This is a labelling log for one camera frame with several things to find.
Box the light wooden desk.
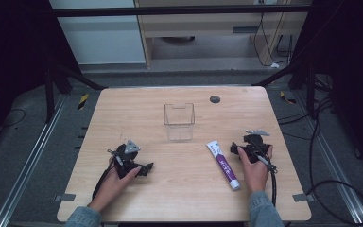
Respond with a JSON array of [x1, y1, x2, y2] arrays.
[[133, 0, 314, 69]]

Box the clear plastic container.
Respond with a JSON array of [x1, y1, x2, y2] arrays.
[[163, 102, 197, 142]]

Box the person's right hand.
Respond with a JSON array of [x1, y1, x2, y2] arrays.
[[236, 145, 274, 194]]

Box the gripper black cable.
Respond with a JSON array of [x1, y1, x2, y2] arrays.
[[91, 150, 123, 201], [253, 150, 279, 208]]

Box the yellow black striped tape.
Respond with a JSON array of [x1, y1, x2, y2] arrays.
[[279, 90, 297, 105], [77, 93, 90, 111]]

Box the black hanging desk cables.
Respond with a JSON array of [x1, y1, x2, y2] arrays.
[[252, 0, 297, 68]]

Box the thick black floor cable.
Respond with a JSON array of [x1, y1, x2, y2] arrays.
[[275, 74, 363, 227]]

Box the person's left hand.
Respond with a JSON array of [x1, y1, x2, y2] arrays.
[[89, 155, 143, 213]]

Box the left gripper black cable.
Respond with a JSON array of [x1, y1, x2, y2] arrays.
[[91, 150, 123, 201]]

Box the thin black floor cable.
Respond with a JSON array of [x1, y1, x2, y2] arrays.
[[0, 108, 27, 129]]

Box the white cabinet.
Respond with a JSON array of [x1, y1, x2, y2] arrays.
[[48, 0, 147, 65]]

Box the black metal stand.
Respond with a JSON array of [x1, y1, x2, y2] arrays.
[[251, 58, 318, 120], [43, 56, 108, 125]]

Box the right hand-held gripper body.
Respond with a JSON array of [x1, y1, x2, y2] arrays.
[[239, 129, 272, 165]]

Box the white and purple toothpaste tube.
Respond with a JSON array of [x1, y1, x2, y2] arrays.
[[205, 139, 242, 192]]

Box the black horizontal frame bar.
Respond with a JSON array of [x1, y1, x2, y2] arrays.
[[51, 5, 311, 18]]

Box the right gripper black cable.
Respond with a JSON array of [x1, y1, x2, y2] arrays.
[[253, 150, 279, 208]]

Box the aluminium floor rail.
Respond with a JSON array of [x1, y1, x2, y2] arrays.
[[0, 94, 69, 227], [291, 89, 363, 227]]

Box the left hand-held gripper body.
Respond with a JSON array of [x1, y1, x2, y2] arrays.
[[108, 139, 147, 180]]

